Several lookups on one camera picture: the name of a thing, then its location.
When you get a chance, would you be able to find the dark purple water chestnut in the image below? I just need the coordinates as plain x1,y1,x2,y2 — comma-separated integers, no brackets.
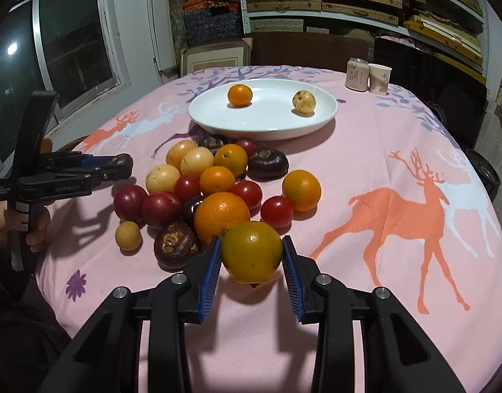
246,147,289,181

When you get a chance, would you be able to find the large orange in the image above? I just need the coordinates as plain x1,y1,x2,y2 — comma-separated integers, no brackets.
193,192,250,244

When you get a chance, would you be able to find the left hand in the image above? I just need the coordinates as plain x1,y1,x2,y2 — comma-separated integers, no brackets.
0,203,51,253

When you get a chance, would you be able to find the dark wooden chair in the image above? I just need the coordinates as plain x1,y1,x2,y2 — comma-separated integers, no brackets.
245,32,368,72

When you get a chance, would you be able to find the patterned dark chestnut fruit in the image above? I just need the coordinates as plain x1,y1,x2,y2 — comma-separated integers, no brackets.
153,222,200,271

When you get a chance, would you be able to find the framed picture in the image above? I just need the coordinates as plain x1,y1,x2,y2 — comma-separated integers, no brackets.
180,37,253,77

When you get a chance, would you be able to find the small orange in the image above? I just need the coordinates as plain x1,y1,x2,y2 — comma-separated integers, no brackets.
215,144,248,178

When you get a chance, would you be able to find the metal storage shelf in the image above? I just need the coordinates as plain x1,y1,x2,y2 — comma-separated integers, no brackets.
240,0,487,83

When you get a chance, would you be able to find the window at left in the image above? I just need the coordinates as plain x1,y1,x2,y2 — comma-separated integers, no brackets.
0,0,125,171

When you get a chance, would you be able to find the pink deer tablecloth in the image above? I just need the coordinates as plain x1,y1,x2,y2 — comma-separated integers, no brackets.
36,66,502,392

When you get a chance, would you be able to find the small brown longan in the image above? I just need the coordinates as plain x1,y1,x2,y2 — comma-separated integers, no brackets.
115,221,142,252

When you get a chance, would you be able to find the white oval plate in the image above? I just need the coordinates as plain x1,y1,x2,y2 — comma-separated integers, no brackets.
189,78,338,141

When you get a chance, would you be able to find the pale yellow fruit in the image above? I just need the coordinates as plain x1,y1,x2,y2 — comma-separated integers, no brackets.
145,164,181,194

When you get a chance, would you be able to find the speckled yellow passion fruit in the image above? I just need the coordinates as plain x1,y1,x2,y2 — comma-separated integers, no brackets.
292,90,317,115

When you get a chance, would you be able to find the pink paper cup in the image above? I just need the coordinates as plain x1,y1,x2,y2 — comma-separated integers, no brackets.
368,63,391,96

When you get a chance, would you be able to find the yellow-orange round fruit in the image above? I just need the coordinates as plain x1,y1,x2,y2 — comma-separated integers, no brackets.
166,139,197,170

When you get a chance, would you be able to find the yellow round fruit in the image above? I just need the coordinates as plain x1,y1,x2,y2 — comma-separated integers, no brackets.
180,146,214,178

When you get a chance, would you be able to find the dark red plum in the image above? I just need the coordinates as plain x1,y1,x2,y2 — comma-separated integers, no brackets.
113,185,148,224

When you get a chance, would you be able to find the pink drink can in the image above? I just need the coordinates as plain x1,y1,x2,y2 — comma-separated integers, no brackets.
345,58,369,92

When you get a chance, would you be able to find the red cherry tomato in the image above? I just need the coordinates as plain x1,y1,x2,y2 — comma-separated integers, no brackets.
261,196,294,230

